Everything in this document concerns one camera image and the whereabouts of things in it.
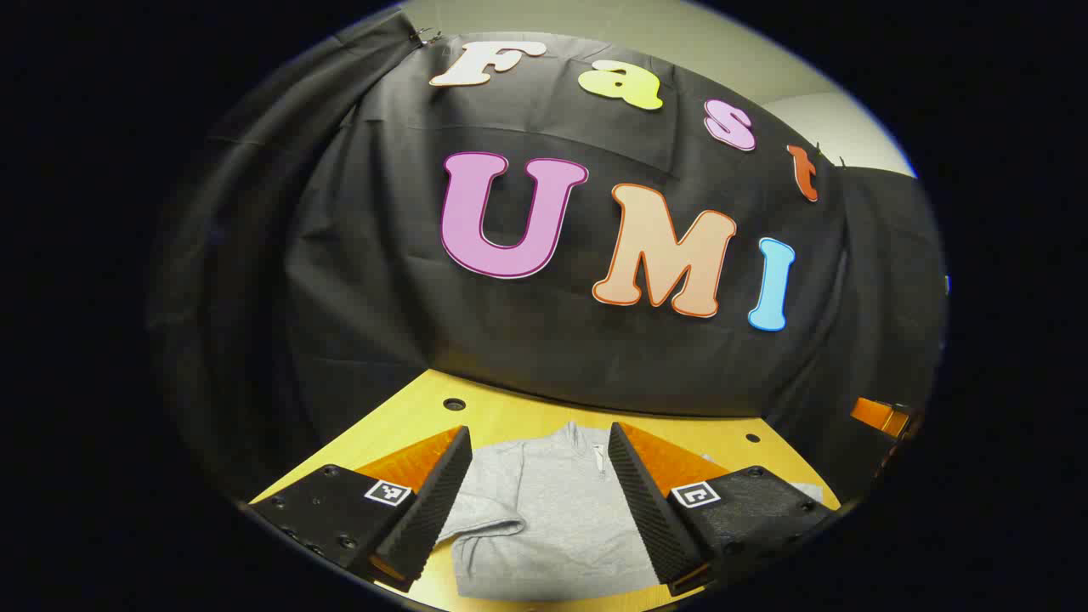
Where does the black backdrop cloth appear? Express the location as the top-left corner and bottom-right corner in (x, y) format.
(149, 13), (949, 511)

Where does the grey zip-neck sweatshirt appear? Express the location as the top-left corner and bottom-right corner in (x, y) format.
(435, 421), (824, 603)

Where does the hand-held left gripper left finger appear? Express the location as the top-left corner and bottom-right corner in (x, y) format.
(246, 425), (473, 593)

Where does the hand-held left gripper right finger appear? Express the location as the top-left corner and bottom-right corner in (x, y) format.
(607, 422), (838, 598)

